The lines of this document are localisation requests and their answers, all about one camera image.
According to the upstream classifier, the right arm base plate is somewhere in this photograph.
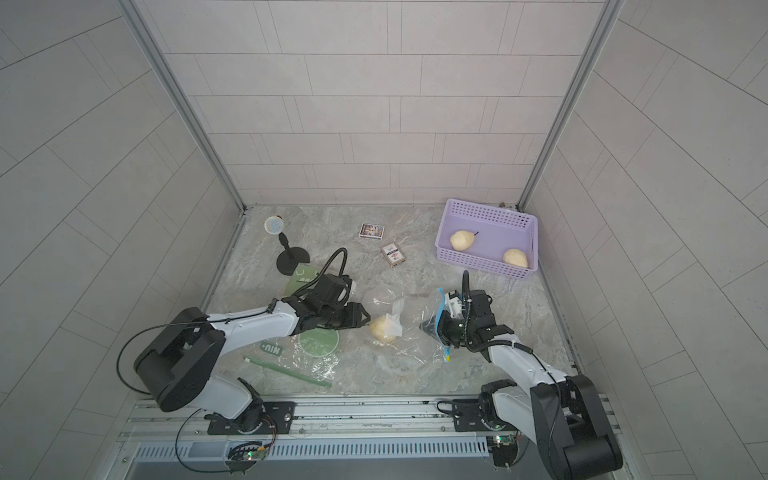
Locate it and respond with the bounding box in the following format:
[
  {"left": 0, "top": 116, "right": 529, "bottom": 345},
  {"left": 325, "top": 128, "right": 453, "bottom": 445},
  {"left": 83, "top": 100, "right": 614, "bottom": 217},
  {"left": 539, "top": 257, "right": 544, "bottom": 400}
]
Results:
[{"left": 440, "top": 397, "right": 498, "bottom": 433}]

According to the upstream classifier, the right circuit board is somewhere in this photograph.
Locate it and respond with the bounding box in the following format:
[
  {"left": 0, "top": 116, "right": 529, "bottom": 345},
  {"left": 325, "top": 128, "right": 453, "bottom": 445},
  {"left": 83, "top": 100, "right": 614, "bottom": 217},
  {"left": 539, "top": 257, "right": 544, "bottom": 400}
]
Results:
[{"left": 487, "top": 435, "right": 519, "bottom": 469}]

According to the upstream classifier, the circuit board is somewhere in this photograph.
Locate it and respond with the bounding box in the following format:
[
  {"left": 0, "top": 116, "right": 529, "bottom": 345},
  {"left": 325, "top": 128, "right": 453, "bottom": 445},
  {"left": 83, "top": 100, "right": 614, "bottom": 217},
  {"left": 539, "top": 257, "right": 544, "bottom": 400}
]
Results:
[
  {"left": 487, "top": 435, "right": 519, "bottom": 469},
  {"left": 225, "top": 441, "right": 269, "bottom": 474}
]

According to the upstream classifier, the clear bag blue zip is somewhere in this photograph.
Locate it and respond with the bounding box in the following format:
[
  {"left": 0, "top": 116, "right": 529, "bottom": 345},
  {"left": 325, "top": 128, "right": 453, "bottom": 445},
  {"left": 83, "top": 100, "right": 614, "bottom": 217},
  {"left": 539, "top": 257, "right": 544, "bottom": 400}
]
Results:
[{"left": 349, "top": 284, "right": 444, "bottom": 377}]

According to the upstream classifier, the yellow pear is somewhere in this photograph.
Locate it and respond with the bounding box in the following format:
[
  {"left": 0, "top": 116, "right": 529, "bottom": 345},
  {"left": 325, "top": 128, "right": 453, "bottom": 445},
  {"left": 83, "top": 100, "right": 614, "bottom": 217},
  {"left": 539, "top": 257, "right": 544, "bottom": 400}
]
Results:
[
  {"left": 503, "top": 249, "right": 529, "bottom": 269},
  {"left": 369, "top": 314, "right": 402, "bottom": 344},
  {"left": 449, "top": 230, "right": 477, "bottom": 252}
]

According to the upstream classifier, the purple plastic basket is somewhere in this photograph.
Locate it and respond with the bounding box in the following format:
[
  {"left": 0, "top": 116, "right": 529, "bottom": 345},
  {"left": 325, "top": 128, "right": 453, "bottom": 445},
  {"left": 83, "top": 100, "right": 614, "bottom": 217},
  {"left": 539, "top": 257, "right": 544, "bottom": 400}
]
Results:
[{"left": 435, "top": 199, "right": 539, "bottom": 280}]

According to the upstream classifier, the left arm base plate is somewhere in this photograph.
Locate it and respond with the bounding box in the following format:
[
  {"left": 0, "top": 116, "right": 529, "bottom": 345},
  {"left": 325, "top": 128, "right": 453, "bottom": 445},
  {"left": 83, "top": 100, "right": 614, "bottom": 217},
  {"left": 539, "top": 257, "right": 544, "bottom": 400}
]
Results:
[{"left": 204, "top": 401, "right": 297, "bottom": 435}]

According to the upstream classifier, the aluminium frame rail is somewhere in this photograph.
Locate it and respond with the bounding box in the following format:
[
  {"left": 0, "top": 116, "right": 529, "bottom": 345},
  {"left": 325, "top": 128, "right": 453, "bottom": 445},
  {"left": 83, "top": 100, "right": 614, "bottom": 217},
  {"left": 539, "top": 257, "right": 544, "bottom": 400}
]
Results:
[{"left": 122, "top": 395, "right": 459, "bottom": 439}]

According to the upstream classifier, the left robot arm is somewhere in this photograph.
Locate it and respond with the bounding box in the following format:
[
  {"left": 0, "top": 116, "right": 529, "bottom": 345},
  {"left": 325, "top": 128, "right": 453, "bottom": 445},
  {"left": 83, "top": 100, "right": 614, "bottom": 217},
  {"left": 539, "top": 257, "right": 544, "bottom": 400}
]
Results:
[{"left": 133, "top": 268, "right": 371, "bottom": 433}]

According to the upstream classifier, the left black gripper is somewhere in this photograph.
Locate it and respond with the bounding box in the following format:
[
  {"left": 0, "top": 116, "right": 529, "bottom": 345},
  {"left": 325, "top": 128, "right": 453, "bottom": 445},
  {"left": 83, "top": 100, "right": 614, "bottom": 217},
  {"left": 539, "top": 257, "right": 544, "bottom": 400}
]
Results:
[{"left": 320, "top": 302, "right": 376, "bottom": 330}]

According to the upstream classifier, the clear bag green zip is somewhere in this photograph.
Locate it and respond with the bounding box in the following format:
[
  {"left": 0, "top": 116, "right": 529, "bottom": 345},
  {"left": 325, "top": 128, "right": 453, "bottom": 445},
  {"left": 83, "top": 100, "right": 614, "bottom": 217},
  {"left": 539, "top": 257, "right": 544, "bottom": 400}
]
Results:
[{"left": 244, "top": 329, "right": 340, "bottom": 389}]

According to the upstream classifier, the small card box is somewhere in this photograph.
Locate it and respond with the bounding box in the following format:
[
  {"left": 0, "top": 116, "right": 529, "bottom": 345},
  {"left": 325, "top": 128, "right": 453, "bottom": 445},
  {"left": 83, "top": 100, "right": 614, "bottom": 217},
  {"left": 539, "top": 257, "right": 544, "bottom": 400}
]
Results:
[{"left": 359, "top": 223, "right": 385, "bottom": 240}]

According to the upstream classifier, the left circuit board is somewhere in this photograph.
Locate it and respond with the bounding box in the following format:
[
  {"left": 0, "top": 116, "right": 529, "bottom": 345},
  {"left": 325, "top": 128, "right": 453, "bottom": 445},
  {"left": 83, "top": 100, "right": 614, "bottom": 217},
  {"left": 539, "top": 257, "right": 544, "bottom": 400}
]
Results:
[{"left": 225, "top": 441, "right": 269, "bottom": 474}]

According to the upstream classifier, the playing card box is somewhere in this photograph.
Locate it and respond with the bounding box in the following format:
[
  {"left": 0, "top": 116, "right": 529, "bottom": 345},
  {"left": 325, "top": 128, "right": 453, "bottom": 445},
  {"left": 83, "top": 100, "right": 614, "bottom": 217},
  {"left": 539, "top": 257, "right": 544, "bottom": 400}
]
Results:
[{"left": 381, "top": 242, "right": 406, "bottom": 267}]

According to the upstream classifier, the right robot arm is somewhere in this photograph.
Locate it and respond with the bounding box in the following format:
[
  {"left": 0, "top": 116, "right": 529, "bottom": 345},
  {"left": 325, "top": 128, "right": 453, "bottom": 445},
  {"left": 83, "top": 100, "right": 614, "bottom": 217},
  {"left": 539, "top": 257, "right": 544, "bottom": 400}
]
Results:
[{"left": 420, "top": 287, "right": 624, "bottom": 479}]

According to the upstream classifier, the black stand with white disc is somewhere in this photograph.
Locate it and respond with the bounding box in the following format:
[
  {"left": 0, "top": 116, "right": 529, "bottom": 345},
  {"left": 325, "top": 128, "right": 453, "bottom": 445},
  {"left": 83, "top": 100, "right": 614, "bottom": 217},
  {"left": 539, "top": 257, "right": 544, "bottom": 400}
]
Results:
[{"left": 264, "top": 215, "right": 310, "bottom": 276}]

